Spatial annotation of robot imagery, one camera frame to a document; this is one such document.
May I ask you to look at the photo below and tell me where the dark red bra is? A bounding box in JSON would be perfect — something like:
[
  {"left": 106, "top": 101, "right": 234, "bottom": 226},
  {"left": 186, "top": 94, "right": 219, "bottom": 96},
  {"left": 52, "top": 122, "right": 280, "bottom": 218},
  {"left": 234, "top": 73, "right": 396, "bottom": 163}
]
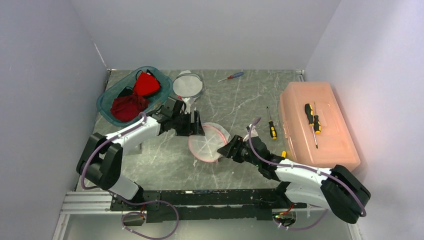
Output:
[{"left": 110, "top": 94, "right": 150, "bottom": 122}]

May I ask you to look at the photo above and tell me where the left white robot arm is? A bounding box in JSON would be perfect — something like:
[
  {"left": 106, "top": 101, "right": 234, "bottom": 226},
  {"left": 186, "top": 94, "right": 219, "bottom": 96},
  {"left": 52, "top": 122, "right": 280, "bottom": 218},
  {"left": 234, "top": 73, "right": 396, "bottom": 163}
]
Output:
[{"left": 76, "top": 97, "right": 205, "bottom": 210}]

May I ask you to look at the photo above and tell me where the aluminium rail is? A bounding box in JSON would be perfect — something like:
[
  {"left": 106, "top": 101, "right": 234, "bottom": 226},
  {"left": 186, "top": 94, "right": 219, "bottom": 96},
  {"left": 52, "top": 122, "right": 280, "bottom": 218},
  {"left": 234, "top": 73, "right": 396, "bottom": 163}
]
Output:
[{"left": 60, "top": 191, "right": 112, "bottom": 215}]

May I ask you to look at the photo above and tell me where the medium yellow-black screwdriver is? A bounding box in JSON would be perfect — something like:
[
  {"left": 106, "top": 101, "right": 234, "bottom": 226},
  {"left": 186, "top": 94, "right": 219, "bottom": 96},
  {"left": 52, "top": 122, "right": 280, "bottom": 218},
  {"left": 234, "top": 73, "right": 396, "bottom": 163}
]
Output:
[{"left": 313, "top": 102, "right": 322, "bottom": 149}]

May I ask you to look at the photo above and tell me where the pink-trimmed white mesh laundry bag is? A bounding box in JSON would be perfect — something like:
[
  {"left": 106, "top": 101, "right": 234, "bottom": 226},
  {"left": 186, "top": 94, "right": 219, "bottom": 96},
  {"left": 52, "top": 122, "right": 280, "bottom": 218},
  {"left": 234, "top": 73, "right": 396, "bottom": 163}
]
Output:
[{"left": 188, "top": 122, "right": 231, "bottom": 163}]

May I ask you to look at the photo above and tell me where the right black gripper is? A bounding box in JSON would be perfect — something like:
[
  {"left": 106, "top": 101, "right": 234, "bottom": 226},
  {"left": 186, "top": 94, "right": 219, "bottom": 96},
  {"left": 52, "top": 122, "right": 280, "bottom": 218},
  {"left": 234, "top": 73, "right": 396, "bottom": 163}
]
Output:
[{"left": 217, "top": 134, "right": 261, "bottom": 167}]

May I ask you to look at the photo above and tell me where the black base frame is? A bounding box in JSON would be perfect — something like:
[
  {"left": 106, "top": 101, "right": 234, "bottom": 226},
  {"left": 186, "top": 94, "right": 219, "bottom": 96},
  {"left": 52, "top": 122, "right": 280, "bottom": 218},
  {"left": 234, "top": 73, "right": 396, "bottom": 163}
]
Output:
[{"left": 110, "top": 188, "right": 306, "bottom": 223}]

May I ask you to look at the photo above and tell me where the green labelled small box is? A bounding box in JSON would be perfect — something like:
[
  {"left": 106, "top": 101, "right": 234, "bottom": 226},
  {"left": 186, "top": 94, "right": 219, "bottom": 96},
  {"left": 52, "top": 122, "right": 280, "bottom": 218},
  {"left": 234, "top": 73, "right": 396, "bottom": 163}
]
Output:
[{"left": 124, "top": 143, "right": 143, "bottom": 156}]

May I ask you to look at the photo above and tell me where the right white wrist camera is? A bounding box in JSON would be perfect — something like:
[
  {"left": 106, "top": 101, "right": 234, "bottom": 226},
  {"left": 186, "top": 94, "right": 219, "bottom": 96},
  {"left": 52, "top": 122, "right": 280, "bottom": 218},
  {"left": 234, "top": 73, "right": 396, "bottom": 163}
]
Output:
[{"left": 244, "top": 126, "right": 259, "bottom": 141}]

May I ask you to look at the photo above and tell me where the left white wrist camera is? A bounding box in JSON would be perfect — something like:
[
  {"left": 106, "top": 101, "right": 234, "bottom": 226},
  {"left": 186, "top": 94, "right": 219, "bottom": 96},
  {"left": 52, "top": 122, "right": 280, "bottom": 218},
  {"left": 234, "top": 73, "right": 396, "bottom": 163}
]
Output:
[{"left": 178, "top": 96, "right": 192, "bottom": 114}]

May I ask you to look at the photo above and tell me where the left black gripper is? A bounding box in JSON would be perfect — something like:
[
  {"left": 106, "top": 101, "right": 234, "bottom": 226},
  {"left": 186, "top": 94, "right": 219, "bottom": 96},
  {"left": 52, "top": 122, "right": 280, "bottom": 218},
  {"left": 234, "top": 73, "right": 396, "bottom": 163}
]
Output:
[{"left": 172, "top": 110, "right": 205, "bottom": 137}]

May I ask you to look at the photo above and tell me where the teal plastic basin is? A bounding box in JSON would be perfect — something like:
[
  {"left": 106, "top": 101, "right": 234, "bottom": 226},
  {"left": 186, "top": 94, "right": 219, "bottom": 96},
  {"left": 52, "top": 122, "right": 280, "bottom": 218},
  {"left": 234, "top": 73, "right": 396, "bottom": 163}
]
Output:
[{"left": 96, "top": 66, "right": 173, "bottom": 127}]

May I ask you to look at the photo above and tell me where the black bra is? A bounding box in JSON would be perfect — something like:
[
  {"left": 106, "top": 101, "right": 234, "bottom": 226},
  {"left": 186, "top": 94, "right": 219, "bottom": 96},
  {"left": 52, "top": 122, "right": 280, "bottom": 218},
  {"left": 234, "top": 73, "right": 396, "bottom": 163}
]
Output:
[{"left": 117, "top": 86, "right": 135, "bottom": 98}]

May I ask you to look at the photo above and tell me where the yellow-black screwdriver on table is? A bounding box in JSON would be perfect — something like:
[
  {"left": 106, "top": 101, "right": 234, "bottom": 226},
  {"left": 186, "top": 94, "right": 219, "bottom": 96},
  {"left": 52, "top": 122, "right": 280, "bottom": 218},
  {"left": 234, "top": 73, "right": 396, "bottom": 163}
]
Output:
[{"left": 266, "top": 106, "right": 278, "bottom": 140}]

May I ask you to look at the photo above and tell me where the blue-trimmed white mesh laundry bag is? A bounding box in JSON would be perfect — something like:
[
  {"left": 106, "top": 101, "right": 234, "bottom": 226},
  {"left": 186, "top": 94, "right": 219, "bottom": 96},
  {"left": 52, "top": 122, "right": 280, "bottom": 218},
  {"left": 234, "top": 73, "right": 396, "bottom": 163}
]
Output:
[{"left": 173, "top": 70, "right": 204, "bottom": 99}]

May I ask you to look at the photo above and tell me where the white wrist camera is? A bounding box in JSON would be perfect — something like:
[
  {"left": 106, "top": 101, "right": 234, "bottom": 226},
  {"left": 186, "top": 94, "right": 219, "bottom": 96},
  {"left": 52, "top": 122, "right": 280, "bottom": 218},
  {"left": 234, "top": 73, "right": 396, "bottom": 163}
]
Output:
[
  {"left": 244, "top": 126, "right": 259, "bottom": 141},
  {"left": 178, "top": 96, "right": 192, "bottom": 114}
]

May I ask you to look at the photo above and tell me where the red-blue small screwdriver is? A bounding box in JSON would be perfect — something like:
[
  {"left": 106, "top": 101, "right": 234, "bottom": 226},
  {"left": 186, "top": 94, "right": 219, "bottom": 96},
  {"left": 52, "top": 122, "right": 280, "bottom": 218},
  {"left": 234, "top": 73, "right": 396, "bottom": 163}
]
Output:
[{"left": 218, "top": 71, "right": 244, "bottom": 82}]

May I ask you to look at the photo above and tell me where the large yellow-black screwdriver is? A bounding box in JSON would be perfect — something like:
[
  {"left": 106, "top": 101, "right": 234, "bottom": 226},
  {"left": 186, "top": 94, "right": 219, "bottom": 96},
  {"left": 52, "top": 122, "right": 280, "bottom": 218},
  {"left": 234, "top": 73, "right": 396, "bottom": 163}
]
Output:
[{"left": 304, "top": 103, "right": 315, "bottom": 127}]

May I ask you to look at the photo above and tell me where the orange translucent plastic box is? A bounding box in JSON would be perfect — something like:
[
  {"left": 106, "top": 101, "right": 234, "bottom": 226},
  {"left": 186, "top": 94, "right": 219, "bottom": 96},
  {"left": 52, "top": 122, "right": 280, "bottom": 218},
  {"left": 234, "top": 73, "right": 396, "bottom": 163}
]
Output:
[{"left": 279, "top": 82, "right": 361, "bottom": 171}]

